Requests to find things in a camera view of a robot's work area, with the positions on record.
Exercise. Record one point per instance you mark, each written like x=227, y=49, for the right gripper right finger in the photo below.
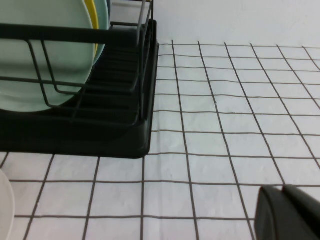
x=307, y=215

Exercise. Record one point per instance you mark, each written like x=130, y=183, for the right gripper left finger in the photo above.
x=272, y=217

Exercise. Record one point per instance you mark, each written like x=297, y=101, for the white round plate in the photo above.
x=5, y=212

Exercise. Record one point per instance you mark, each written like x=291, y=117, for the black dish drying rack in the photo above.
x=75, y=140

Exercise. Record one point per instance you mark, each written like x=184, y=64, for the mint green round plate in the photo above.
x=67, y=57

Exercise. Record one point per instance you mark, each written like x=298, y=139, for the light blue round plate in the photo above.
x=102, y=15

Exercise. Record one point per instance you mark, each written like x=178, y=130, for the yellow round plate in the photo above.
x=92, y=12

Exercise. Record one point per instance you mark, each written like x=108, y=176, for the white black-grid tablecloth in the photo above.
x=200, y=175

